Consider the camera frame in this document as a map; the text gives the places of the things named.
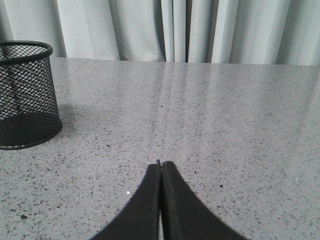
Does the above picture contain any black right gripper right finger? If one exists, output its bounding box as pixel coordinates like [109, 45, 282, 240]
[160, 161, 245, 240]

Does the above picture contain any white pleated curtain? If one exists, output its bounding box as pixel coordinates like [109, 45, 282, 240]
[0, 0, 320, 66]

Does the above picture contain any black mesh pen bucket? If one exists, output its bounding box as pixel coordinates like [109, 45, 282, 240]
[0, 40, 63, 150]

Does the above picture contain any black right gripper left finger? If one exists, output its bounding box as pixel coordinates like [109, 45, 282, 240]
[92, 164, 160, 240]

